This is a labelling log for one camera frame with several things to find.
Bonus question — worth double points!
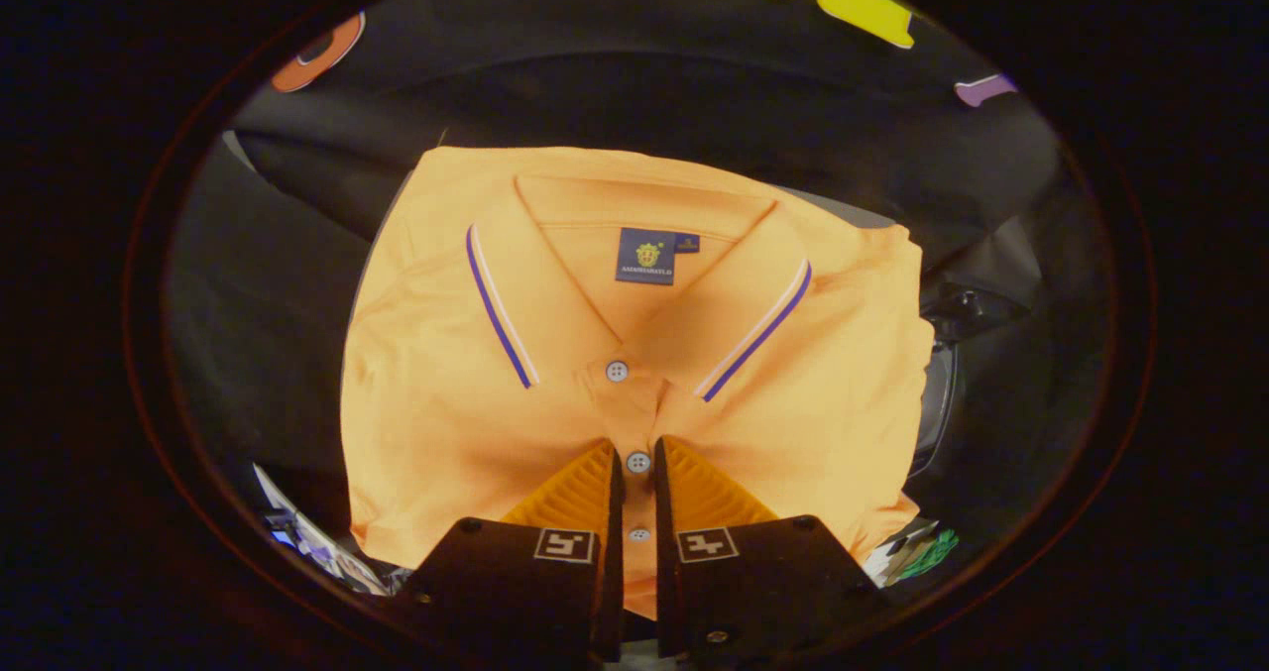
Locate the grey washing machine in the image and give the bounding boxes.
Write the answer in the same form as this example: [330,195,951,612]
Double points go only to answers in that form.
[907,280,1037,479]

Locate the green and white packet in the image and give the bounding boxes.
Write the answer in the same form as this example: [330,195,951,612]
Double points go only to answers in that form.
[863,517,961,588]

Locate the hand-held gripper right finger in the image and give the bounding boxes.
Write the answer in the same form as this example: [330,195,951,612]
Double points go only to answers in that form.
[654,435,893,662]

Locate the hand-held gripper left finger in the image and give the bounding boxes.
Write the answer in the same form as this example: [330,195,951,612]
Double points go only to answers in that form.
[397,438,626,662]

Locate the orange polo shirt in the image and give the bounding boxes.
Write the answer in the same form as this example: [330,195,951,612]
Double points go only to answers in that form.
[340,146,935,620]

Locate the black backdrop cloth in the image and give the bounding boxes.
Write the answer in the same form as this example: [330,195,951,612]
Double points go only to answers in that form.
[164,0,1116,513]

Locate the printed papers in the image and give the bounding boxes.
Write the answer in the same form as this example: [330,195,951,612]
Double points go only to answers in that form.
[253,463,398,595]

